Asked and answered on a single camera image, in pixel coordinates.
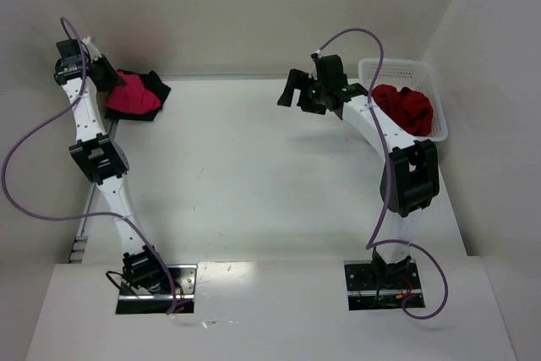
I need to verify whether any pink t-shirt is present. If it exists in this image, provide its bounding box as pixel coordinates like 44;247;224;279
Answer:
107;70;161;115

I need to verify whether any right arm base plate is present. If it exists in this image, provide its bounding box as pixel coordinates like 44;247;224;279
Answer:
344;261;425;311

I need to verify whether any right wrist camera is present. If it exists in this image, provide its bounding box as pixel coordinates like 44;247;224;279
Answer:
310;49;325;80

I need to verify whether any dark red t-shirt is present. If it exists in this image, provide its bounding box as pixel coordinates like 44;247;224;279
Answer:
372;85;434;137

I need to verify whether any white plastic basket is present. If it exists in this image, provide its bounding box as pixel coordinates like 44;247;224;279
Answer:
358;58;448;145

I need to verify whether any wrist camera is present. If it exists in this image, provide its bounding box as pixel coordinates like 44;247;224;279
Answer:
310;49;325;80
82;36;102;62

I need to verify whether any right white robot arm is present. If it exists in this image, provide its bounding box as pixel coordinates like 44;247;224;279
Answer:
277;53;440;283

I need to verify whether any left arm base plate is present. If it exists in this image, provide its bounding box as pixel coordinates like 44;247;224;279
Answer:
114;265;197;315

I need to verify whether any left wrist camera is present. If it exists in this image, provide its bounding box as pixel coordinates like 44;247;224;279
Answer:
82;36;102;62

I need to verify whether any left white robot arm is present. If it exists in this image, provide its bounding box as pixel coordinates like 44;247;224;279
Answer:
54;39;170;293

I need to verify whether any black folded t-shirt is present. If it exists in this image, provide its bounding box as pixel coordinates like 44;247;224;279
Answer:
105;69;171;122

